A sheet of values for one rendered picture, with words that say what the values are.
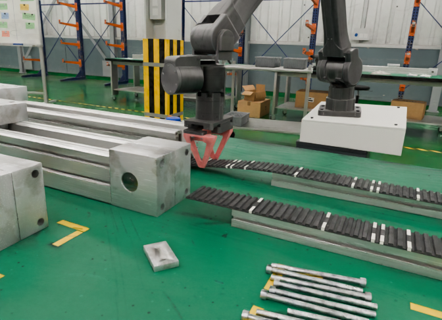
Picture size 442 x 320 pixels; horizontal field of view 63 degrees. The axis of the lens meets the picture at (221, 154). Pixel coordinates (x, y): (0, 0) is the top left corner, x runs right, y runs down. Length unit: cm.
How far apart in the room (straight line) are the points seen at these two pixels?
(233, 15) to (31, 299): 56
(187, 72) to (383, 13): 761
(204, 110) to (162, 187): 22
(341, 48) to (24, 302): 90
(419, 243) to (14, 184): 50
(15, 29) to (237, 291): 610
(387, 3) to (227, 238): 782
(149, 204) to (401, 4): 781
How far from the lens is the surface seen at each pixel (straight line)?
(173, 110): 402
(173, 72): 66
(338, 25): 103
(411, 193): 67
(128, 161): 56
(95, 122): 86
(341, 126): 103
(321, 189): 68
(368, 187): 66
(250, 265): 46
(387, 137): 103
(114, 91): 719
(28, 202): 54
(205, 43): 70
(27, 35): 626
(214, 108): 71
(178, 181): 59
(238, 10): 74
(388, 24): 817
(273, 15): 861
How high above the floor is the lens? 103
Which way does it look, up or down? 16 degrees down
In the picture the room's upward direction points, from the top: 2 degrees clockwise
